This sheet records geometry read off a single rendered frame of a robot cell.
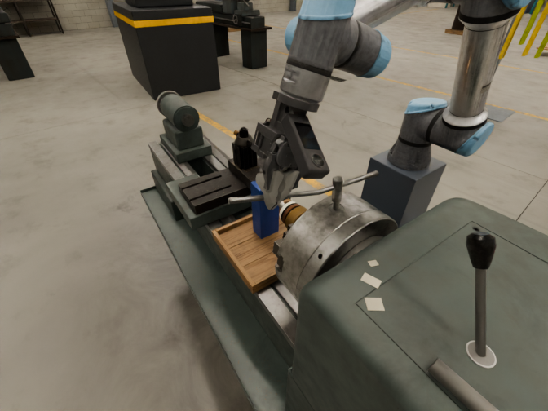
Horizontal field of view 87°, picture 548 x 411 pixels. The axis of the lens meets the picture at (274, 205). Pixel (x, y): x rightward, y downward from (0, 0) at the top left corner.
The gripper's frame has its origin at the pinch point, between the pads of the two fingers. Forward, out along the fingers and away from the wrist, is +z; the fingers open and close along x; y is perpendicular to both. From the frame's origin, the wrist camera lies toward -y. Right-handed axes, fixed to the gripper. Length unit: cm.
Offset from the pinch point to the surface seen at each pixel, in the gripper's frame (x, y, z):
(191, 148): -29, 106, 30
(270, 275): -19.9, 12.4, 35.4
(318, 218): -13.5, -1.2, 4.0
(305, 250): -9.5, -4.1, 10.1
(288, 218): -20.2, 13.6, 14.6
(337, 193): -14.7, -2.4, -3.2
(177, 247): -18, 78, 75
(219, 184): -23, 59, 27
